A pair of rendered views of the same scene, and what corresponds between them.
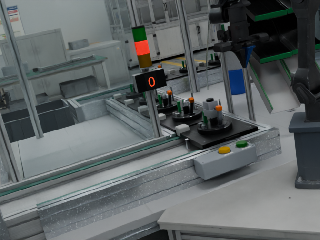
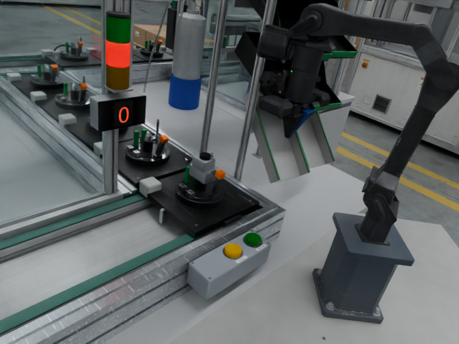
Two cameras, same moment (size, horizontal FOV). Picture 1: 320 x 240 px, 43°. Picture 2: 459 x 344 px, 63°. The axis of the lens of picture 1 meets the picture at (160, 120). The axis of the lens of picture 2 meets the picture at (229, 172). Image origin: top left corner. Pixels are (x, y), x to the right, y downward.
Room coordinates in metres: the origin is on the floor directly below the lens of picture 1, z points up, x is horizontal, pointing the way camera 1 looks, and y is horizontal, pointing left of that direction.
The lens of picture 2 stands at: (0.74, 0.19, 1.55)
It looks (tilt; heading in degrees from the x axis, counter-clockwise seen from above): 29 degrees down; 329
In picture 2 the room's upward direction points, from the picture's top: 10 degrees clockwise
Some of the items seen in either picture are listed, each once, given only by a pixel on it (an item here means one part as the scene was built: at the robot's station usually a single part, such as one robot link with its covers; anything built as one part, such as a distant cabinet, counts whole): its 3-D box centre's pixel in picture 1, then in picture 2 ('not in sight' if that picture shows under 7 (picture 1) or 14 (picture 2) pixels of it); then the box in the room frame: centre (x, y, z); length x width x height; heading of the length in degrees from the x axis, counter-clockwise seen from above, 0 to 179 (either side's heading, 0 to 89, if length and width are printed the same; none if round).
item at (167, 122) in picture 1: (185, 108); (147, 143); (1.77, -0.13, 1.01); 0.24 x 0.24 x 0.13; 19
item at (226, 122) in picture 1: (214, 126); (200, 191); (1.53, -0.21, 0.98); 0.14 x 0.14 x 0.02
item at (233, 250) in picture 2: (224, 151); (232, 251); (1.30, -0.19, 0.96); 0.04 x 0.04 x 0.02
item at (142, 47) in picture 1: (142, 47); (117, 52); (1.58, 0.01, 1.33); 0.05 x 0.05 x 0.05
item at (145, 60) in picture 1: (145, 60); (117, 75); (1.58, 0.01, 1.28); 0.05 x 0.05 x 0.05
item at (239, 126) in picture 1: (215, 131); (199, 196); (1.53, -0.21, 0.96); 0.24 x 0.24 x 0.02; 19
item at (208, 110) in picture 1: (209, 106); (201, 164); (1.54, -0.20, 1.06); 0.08 x 0.04 x 0.07; 19
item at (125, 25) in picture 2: (139, 34); (118, 29); (1.58, 0.01, 1.38); 0.05 x 0.05 x 0.05
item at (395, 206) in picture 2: (311, 90); (384, 202); (1.17, -0.46, 1.15); 0.09 x 0.07 x 0.06; 128
